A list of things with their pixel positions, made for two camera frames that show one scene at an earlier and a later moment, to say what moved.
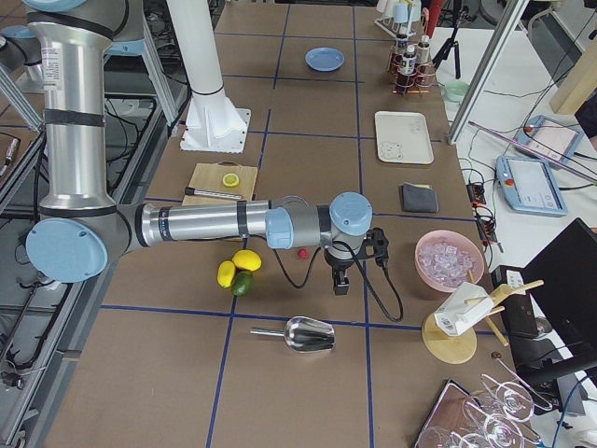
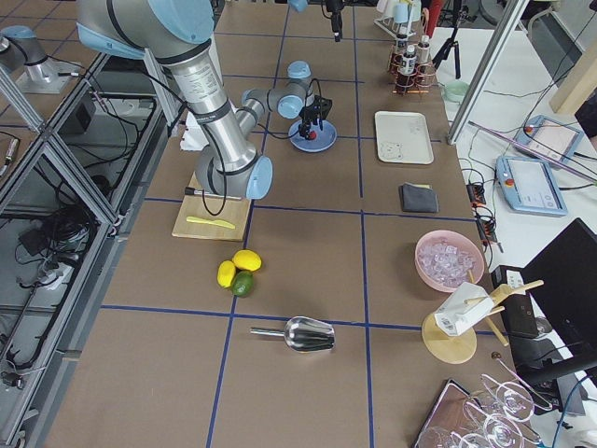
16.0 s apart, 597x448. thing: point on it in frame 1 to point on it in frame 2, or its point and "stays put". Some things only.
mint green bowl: [455, 91] stays put
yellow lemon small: [226, 273] stays put
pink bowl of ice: [446, 259] stays put
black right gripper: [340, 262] to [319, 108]
